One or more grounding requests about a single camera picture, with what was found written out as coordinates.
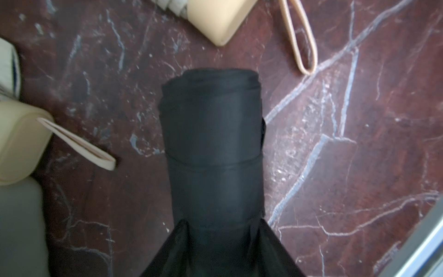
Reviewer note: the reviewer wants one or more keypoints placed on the black umbrella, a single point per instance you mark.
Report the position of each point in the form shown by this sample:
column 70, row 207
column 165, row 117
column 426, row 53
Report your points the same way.
column 213, row 131

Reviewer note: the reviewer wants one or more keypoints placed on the beige plastic storage box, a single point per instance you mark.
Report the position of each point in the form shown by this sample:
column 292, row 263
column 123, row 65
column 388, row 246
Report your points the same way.
column 24, row 250

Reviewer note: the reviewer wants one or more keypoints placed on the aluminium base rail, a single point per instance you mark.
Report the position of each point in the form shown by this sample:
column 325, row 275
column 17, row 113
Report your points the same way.
column 422, row 254

